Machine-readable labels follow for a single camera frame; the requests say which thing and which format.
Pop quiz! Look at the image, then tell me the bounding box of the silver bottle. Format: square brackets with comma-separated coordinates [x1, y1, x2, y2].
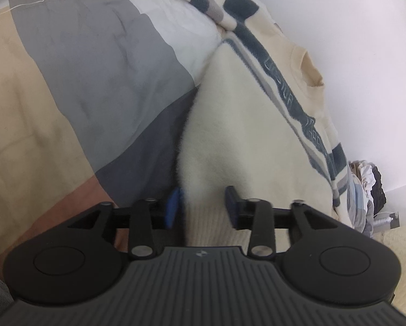
[373, 216, 394, 229]

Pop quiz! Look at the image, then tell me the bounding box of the black crumpled cloth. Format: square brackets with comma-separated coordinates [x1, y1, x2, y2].
[371, 166, 387, 213]

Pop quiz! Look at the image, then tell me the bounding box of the patchwork quilt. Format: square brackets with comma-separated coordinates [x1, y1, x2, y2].
[0, 0, 374, 281]

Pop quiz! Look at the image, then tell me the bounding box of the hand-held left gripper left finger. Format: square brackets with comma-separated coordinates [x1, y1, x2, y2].
[66, 186, 187, 261]

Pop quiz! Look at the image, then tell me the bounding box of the white crumpled cloth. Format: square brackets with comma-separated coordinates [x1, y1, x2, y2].
[356, 161, 377, 192]

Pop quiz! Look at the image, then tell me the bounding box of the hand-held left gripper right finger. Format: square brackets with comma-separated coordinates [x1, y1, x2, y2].
[225, 186, 340, 261]

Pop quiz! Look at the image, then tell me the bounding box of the cream sweater with blue stripes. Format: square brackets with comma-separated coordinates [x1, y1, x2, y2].
[145, 0, 357, 255]

